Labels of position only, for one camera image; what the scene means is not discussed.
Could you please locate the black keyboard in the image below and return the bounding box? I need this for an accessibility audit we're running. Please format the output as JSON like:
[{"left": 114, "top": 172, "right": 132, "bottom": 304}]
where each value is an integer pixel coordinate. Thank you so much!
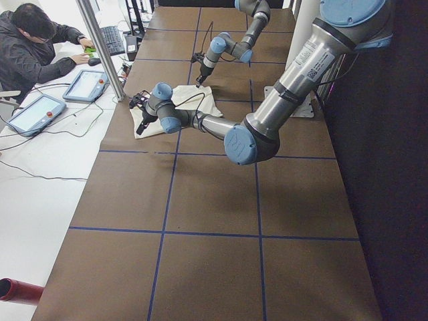
[{"left": 100, "top": 26, "right": 126, "bottom": 56}]

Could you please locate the person in black jacket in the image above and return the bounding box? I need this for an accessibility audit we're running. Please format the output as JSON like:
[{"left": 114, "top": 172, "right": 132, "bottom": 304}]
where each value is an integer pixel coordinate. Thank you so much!
[{"left": 1, "top": 3, "right": 94, "bottom": 104}]

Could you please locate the near teach pendant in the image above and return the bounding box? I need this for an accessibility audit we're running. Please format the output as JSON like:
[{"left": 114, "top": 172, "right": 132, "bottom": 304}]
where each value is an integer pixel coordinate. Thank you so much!
[{"left": 6, "top": 94, "right": 66, "bottom": 136}]

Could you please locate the green object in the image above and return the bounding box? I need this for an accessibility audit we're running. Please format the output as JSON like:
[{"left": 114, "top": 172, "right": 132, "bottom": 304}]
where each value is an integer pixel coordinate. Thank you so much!
[{"left": 84, "top": 47, "right": 96, "bottom": 57}]

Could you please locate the aluminium frame post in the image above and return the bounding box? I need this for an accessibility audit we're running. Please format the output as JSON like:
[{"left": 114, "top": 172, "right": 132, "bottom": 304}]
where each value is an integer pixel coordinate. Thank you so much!
[{"left": 76, "top": 0, "right": 126, "bottom": 102}]

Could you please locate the brown table cover sheet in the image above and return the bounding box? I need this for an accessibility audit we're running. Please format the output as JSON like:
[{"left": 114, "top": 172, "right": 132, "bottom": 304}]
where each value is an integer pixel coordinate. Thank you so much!
[{"left": 31, "top": 6, "right": 384, "bottom": 321}]

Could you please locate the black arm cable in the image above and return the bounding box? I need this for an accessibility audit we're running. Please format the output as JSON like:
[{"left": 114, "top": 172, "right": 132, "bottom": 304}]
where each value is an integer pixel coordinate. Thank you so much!
[{"left": 156, "top": 90, "right": 207, "bottom": 131}]

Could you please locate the red tube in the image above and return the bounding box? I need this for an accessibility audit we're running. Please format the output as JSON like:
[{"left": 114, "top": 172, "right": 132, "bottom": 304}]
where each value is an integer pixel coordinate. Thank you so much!
[{"left": 1, "top": 278, "right": 44, "bottom": 306}]

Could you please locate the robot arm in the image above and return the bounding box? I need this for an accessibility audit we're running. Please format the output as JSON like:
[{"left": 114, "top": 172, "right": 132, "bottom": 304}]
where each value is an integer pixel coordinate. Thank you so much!
[
  {"left": 130, "top": 1, "right": 395, "bottom": 165},
  {"left": 191, "top": 0, "right": 271, "bottom": 88}
]

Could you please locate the teach pendant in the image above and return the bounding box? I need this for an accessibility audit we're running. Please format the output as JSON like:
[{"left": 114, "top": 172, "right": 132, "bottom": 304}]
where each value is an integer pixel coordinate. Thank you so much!
[
  {"left": 6, "top": 94, "right": 66, "bottom": 136},
  {"left": 62, "top": 70, "right": 110, "bottom": 103}
]

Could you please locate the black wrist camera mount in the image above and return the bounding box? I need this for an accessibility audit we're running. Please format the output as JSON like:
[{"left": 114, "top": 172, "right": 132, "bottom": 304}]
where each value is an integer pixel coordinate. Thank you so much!
[{"left": 129, "top": 90, "right": 151, "bottom": 110}]

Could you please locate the far teach pendant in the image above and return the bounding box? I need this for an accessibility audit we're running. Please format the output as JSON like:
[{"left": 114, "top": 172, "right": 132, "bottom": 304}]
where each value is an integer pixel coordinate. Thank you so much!
[{"left": 62, "top": 70, "right": 110, "bottom": 103}]

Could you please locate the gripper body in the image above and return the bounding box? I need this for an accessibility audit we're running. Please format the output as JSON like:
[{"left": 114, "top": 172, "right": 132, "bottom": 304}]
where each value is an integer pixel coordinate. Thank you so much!
[
  {"left": 200, "top": 64, "right": 213, "bottom": 79},
  {"left": 142, "top": 110, "right": 156, "bottom": 126}
]

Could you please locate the white support column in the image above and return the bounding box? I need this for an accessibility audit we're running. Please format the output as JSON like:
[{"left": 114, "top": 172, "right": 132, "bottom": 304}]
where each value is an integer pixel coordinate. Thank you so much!
[{"left": 285, "top": 0, "right": 320, "bottom": 69}]

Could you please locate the cream cat print shirt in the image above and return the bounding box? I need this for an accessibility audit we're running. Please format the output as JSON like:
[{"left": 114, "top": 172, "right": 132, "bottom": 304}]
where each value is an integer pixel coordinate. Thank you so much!
[{"left": 130, "top": 85, "right": 223, "bottom": 139}]

